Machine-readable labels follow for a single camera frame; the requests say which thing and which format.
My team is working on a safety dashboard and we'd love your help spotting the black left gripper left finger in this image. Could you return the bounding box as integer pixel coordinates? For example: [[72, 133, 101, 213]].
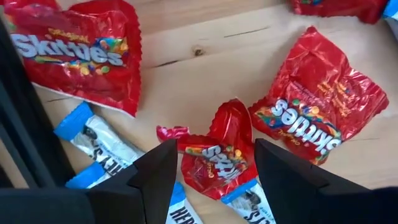
[[0, 139, 179, 224]]

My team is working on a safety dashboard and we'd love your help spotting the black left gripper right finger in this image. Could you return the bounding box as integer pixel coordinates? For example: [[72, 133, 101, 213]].
[[254, 138, 398, 224]]

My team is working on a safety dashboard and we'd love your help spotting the blue white Hershey's candy bar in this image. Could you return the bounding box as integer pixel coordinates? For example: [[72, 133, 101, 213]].
[[220, 178, 277, 224], [53, 101, 146, 170], [64, 161, 114, 190], [165, 181, 203, 224], [382, 0, 398, 21]]

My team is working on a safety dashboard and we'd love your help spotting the red Skittles candy bag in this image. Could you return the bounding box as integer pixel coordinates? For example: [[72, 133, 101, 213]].
[[248, 26, 390, 166], [3, 0, 143, 118], [155, 98, 259, 200], [290, 0, 389, 25]]

